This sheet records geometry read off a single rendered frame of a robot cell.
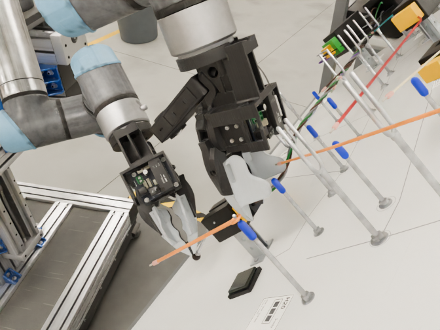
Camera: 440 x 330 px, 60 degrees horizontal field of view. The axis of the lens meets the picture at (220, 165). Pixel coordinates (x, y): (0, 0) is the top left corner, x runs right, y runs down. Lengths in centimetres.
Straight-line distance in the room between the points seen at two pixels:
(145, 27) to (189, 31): 368
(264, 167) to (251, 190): 6
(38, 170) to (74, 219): 77
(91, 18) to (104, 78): 19
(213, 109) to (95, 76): 26
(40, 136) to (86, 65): 16
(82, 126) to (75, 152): 195
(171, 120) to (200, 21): 13
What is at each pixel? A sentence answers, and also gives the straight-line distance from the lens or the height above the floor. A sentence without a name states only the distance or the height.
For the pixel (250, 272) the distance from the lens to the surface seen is 49.
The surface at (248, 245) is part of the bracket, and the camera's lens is 53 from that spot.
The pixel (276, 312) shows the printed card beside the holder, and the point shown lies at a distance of 41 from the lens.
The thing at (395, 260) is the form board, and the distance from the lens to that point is 35.
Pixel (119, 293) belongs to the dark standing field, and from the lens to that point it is 185.
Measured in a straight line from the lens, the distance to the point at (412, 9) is 82.
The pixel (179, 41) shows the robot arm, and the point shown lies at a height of 138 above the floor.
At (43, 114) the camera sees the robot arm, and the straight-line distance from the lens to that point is 71.
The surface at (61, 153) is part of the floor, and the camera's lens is 268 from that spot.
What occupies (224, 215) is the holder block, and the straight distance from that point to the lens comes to 50.
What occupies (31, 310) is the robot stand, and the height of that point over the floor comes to 21.
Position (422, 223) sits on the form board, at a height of 128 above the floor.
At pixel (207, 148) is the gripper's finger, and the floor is 127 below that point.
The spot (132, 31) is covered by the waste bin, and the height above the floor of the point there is 13.
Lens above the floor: 153
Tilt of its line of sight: 40 degrees down
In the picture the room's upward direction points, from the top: straight up
